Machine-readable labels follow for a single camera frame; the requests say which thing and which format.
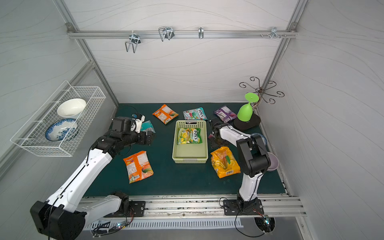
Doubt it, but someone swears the teal mint blossom candy bag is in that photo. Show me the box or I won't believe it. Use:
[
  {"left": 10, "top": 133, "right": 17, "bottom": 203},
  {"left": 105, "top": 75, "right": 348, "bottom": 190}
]
[{"left": 141, "top": 120, "right": 156, "bottom": 133}]

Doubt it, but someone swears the green spring tea candy bag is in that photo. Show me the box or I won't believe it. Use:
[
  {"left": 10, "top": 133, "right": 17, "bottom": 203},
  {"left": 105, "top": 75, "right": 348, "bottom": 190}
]
[{"left": 177, "top": 128, "right": 203, "bottom": 145}]

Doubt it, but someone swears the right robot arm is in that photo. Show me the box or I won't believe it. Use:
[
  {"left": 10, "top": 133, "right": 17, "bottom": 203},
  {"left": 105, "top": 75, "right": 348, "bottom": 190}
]
[{"left": 148, "top": 122, "right": 271, "bottom": 208}]

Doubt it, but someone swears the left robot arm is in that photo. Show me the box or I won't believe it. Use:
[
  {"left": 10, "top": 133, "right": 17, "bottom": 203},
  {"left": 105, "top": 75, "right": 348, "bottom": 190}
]
[{"left": 30, "top": 131, "right": 156, "bottom": 240}]

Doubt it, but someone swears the light green plastic basket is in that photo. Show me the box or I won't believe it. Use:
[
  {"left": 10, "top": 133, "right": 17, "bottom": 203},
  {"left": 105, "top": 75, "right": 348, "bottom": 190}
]
[{"left": 172, "top": 120, "right": 209, "bottom": 164}]

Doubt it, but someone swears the yellow orange candy bag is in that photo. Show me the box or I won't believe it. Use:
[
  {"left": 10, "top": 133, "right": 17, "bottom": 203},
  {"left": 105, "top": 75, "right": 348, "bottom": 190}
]
[{"left": 211, "top": 147, "right": 241, "bottom": 179}]

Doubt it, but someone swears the orange fruits candy bag far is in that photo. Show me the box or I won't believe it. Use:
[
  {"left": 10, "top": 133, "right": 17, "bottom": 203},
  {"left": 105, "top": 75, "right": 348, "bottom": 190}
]
[{"left": 153, "top": 105, "right": 179, "bottom": 125}]

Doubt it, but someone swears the orange candy bag near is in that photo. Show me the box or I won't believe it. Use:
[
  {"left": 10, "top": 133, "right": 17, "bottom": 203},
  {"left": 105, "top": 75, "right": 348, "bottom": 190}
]
[{"left": 124, "top": 151, "right": 154, "bottom": 184}]

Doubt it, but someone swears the purple candy bag far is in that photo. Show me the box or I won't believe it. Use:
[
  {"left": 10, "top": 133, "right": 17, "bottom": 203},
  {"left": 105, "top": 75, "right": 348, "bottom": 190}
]
[{"left": 214, "top": 106, "right": 237, "bottom": 123}]

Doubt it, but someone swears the mint blossom candy bag front-up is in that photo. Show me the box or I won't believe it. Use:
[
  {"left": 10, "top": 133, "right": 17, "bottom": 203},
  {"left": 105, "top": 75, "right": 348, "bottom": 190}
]
[{"left": 183, "top": 107, "right": 207, "bottom": 120}]

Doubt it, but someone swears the green plastic wine glass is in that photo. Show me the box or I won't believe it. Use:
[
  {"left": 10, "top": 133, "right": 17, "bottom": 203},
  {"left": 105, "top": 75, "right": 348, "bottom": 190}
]
[{"left": 237, "top": 93, "right": 260, "bottom": 122}]

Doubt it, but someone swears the blue floral small bowl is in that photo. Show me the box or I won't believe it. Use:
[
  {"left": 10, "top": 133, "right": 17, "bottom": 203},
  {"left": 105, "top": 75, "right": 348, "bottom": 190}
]
[{"left": 252, "top": 133, "right": 268, "bottom": 145}]

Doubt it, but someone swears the lilac bowl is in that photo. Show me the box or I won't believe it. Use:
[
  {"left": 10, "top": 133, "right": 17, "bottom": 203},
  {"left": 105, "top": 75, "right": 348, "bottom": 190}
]
[{"left": 268, "top": 152, "right": 280, "bottom": 172}]

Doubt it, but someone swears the black metal cup stand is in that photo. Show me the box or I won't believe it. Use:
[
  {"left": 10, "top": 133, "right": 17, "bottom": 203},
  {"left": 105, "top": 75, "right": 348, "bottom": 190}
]
[{"left": 233, "top": 77, "right": 285, "bottom": 131}]

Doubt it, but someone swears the white bowl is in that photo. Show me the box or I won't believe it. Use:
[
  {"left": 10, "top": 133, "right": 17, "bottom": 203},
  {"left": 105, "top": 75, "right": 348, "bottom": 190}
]
[{"left": 57, "top": 99, "right": 87, "bottom": 119}]

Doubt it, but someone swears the blue floral plate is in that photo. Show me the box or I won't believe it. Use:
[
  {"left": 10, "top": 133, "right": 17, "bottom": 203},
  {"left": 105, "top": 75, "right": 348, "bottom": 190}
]
[{"left": 45, "top": 119, "right": 78, "bottom": 142}]

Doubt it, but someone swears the metal double hook left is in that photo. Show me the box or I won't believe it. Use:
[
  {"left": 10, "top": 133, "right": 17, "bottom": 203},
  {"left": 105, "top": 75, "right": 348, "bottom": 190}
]
[{"left": 125, "top": 32, "right": 141, "bottom": 53}]

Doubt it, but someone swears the metal double hook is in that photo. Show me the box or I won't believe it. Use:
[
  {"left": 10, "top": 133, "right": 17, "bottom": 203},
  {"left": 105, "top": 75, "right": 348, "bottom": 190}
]
[
  {"left": 158, "top": 27, "right": 175, "bottom": 42},
  {"left": 125, "top": 32, "right": 141, "bottom": 53}
]

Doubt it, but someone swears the metal double hook middle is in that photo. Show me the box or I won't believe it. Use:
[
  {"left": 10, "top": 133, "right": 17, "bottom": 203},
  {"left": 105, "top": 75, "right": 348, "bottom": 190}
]
[{"left": 158, "top": 27, "right": 175, "bottom": 42}]

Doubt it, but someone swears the metal single hook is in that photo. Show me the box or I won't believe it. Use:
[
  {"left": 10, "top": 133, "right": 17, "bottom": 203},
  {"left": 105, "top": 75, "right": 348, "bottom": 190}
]
[{"left": 198, "top": 27, "right": 204, "bottom": 39}]

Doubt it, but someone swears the metal hook right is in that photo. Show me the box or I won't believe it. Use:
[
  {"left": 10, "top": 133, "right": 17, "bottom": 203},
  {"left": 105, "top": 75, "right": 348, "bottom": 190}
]
[{"left": 260, "top": 27, "right": 287, "bottom": 39}]

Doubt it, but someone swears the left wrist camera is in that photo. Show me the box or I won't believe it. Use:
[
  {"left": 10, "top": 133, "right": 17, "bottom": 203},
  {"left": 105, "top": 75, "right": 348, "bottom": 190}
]
[{"left": 112, "top": 114, "right": 145, "bottom": 133}]

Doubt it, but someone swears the black cable right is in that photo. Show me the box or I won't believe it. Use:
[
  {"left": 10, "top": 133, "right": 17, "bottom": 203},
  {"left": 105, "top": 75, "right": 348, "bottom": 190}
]
[{"left": 218, "top": 196, "right": 271, "bottom": 239}]

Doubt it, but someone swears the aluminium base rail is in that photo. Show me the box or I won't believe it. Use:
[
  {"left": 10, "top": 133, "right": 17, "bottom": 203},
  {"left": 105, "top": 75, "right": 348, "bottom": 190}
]
[{"left": 129, "top": 194, "right": 307, "bottom": 219}]

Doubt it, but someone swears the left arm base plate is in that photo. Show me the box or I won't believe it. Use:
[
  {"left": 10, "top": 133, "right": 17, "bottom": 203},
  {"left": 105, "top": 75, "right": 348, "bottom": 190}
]
[{"left": 105, "top": 201, "right": 146, "bottom": 218}]

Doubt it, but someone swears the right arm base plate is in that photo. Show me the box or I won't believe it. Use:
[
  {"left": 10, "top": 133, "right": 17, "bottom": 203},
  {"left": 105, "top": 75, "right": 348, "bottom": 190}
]
[{"left": 221, "top": 198, "right": 265, "bottom": 216}]

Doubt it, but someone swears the white wire wall basket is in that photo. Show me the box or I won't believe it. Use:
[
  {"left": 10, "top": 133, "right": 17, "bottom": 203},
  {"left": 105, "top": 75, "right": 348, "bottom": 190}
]
[{"left": 11, "top": 81, "right": 106, "bottom": 157}]

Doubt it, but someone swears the black cable bundle left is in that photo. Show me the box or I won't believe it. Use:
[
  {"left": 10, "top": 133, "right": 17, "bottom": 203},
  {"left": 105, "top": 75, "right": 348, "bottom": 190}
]
[{"left": 91, "top": 206, "right": 136, "bottom": 238}]

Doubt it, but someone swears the aluminium top rail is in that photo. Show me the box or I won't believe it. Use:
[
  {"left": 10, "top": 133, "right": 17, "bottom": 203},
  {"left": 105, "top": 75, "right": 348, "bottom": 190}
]
[{"left": 67, "top": 29, "right": 299, "bottom": 40}]

